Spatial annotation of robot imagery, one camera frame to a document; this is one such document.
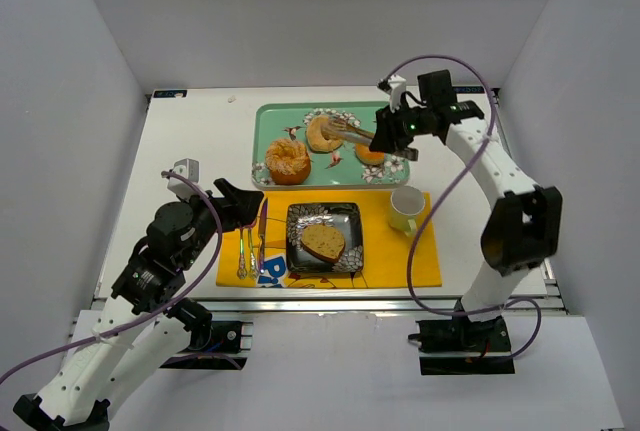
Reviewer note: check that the glazed orange donut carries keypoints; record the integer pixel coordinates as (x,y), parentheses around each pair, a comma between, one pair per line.
(368,157)

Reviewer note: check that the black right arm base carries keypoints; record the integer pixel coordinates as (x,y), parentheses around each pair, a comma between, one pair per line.
(458,347)

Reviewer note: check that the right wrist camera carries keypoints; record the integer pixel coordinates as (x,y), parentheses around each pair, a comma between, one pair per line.
(395,87)

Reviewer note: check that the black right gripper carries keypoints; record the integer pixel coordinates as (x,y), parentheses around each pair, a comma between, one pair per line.
(388,132)

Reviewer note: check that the brown bread slice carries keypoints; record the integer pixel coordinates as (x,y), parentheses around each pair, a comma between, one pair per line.
(323,242)

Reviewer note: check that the right corner label sticker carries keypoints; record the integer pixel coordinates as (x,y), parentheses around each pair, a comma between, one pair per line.
(469,89)

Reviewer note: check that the yellow placemat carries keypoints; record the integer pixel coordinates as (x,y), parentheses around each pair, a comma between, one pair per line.
(385,250)

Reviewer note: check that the iridescent spoon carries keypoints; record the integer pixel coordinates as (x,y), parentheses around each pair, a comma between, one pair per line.
(253,271)

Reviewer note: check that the pale speckled bagel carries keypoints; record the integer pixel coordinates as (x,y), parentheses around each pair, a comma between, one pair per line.
(316,139)

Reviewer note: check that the sugar-crusted round bun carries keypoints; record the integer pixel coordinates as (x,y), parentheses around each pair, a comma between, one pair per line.
(288,161)

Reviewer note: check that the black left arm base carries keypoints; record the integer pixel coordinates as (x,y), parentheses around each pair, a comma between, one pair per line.
(223,346)

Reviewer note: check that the black floral square plate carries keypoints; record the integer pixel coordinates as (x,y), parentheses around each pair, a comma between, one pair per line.
(343,216)

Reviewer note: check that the iridescent fork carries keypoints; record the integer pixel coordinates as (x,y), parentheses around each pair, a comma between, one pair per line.
(241,267)

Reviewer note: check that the iridescent knife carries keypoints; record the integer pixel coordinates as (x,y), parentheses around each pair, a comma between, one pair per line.
(262,224)

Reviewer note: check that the green floral tray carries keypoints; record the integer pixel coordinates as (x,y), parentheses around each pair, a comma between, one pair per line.
(274,120)

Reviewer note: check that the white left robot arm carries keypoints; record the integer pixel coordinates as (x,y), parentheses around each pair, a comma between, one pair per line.
(148,318)

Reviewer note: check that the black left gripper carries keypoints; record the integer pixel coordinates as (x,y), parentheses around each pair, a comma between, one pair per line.
(232,206)

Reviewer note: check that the pale green mug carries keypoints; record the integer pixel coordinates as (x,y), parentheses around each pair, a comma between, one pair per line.
(406,206)

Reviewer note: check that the metal serving tongs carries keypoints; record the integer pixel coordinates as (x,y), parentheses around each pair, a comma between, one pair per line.
(340,129)

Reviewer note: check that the left corner label sticker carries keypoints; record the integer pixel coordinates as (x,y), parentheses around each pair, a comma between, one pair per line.
(169,94)

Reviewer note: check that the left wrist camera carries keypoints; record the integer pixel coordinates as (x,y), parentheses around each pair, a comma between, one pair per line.
(184,176)

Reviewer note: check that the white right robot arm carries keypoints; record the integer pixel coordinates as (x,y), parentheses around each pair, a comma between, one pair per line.
(524,223)

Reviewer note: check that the corner label sticker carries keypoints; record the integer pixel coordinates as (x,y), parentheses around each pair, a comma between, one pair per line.
(469,89)
(169,94)

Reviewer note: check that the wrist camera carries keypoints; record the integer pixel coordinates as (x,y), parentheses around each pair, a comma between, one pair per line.
(395,87)
(184,176)

